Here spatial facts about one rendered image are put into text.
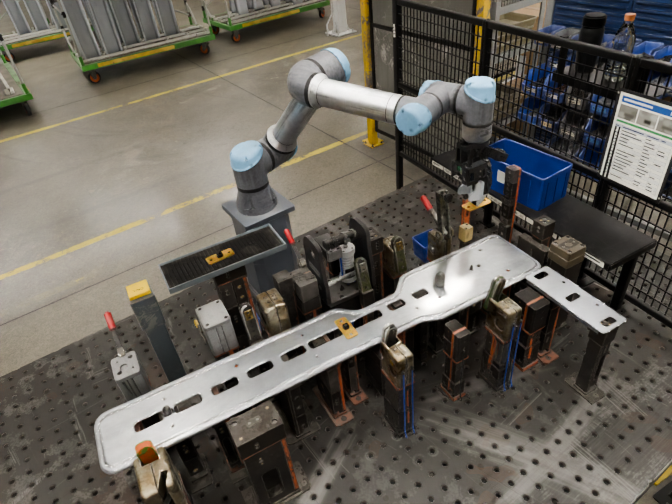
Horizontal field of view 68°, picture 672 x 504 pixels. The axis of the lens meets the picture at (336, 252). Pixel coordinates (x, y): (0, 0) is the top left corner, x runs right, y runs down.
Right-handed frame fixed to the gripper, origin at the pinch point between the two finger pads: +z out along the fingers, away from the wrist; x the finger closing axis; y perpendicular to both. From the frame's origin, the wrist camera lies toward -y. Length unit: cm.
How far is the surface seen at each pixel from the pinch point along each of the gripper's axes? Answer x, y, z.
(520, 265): 7.4, -14.0, 26.8
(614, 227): 13, -50, 24
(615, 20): -94, -180, 3
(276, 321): -12, 63, 24
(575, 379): 35, -15, 56
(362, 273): -12.9, 32.6, 21.0
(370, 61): -272, -130, 53
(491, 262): 1.1, -7.7, 26.7
